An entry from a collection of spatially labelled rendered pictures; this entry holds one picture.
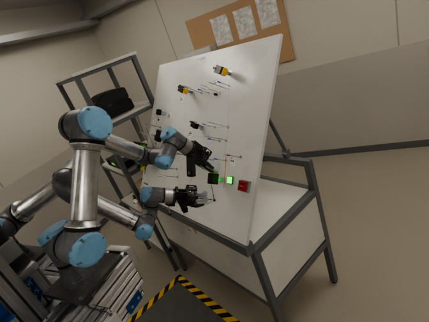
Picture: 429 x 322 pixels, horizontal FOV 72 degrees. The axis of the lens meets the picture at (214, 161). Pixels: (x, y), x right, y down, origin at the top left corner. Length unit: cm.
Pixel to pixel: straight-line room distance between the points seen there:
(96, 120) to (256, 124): 75
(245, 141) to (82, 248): 88
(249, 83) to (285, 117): 220
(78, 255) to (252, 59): 118
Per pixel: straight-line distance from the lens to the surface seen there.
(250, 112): 150
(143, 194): 141
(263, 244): 157
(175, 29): 394
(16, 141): 372
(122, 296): 138
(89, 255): 108
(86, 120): 105
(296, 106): 365
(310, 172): 177
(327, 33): 343
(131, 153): 135
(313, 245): 197
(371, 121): 367
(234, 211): 151
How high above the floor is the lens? 183
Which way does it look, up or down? 24 degrees down
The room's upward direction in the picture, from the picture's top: 20 degrees counter-clockwise
